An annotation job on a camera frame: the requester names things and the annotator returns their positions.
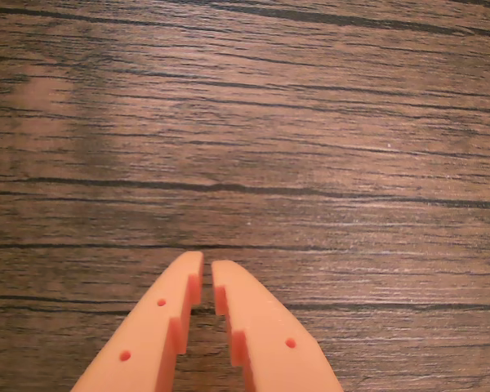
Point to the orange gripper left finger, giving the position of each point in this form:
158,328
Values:
147,335

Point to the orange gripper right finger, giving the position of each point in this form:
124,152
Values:
269,347

